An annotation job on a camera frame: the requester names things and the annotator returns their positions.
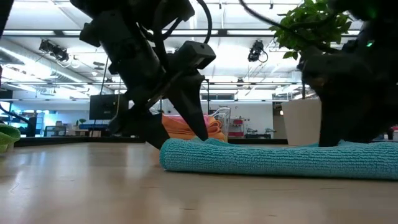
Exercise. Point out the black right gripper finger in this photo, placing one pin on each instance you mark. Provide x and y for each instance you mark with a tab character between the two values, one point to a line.
332	124
370	124

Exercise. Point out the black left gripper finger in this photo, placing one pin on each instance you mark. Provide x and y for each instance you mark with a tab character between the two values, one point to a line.
186	93
143	124

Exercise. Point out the blue microfiber towel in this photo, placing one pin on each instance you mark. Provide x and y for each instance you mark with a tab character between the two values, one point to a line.
248	158

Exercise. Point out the green microfiber towel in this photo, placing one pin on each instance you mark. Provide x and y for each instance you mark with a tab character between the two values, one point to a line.
9	135

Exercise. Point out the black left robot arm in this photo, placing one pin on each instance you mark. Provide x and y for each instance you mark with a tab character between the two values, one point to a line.
124	9

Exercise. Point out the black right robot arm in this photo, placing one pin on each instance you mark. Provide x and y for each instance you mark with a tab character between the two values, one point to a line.
382	18

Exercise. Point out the potted plant in white pot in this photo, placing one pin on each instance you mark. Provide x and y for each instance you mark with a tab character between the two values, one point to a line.
301	124

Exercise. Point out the black monitor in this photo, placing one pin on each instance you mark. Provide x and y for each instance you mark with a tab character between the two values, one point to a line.
99	105

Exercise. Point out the clear plastic bin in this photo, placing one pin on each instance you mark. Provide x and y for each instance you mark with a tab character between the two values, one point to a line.
225	124

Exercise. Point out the shelf with red bins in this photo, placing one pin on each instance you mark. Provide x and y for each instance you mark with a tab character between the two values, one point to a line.
237	123

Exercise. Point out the small background plant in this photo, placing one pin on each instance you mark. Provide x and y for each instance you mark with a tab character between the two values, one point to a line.
81	120

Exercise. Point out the black ceiling spotlights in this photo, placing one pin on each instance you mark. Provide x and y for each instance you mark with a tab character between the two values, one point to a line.
57	53

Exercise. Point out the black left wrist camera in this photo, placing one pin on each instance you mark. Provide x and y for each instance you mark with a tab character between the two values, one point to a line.
196	53

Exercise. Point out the black overhead camera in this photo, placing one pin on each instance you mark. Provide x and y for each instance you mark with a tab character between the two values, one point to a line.
255	51

